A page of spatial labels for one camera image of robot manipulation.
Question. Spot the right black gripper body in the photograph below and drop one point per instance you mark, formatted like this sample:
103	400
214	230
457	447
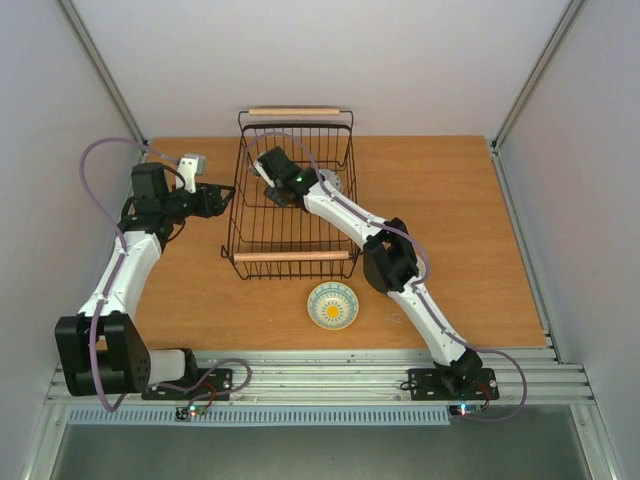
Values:
273	163

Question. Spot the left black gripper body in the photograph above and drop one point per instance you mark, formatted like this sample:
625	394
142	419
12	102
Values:
172	205

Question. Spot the white bowl with brown diamonds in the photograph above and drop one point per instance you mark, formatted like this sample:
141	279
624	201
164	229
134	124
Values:
333	179

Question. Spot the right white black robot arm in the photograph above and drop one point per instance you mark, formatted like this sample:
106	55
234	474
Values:
393	262

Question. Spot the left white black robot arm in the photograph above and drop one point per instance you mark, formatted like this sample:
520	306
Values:
100	349

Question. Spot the teal yellow sun bowl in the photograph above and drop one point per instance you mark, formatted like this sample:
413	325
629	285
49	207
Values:
333	305

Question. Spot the white bowl under stack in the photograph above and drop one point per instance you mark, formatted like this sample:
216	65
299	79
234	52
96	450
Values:
423	266

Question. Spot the left circuit board with leds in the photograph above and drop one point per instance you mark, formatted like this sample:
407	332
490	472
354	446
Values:
191	411

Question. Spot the circuit board with leds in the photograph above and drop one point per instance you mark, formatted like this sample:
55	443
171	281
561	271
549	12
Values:
191	411
466	410

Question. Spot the right circuit board with leds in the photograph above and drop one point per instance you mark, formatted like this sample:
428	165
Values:
466	410

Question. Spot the black wire dish rack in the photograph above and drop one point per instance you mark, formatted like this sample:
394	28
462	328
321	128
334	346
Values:
265	241

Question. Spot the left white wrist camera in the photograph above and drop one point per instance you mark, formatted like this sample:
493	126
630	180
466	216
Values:
189	167

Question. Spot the aluminium rail frame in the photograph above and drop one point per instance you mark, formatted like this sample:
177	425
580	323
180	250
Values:
373	376

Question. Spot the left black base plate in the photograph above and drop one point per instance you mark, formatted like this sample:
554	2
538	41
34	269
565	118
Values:
220	380

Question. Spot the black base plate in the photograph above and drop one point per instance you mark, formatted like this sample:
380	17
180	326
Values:
425	384
220	380

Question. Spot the left aluminium corner post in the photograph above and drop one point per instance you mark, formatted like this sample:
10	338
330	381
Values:
83	36

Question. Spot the aluminium corner post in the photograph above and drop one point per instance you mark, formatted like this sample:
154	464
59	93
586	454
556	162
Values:
543	61
83	36

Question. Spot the grey slotted cable duct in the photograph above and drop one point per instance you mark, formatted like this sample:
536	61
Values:
263	416

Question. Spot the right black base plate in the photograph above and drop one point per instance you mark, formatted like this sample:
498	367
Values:
425	384

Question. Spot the right aluminium corner post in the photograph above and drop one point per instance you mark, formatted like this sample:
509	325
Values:
543	61

